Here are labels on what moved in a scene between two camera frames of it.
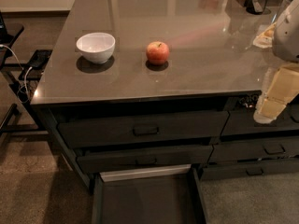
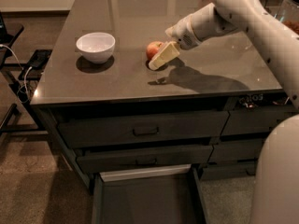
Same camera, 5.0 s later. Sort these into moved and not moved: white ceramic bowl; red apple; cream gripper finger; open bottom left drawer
Moved: cream gripper finger
Not moved: white ceramic bowl; red apple; open bottom left drawer
